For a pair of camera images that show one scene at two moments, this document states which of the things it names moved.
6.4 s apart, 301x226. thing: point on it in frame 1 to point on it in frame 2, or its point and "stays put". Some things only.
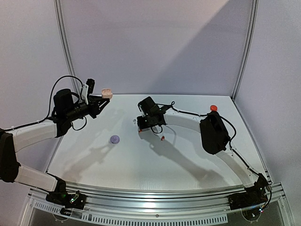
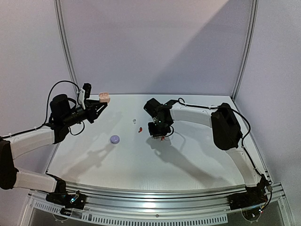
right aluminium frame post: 247,48 stays put
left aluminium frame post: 65,46 stays put
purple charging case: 114,139 stays put
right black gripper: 143,125 to 156,131
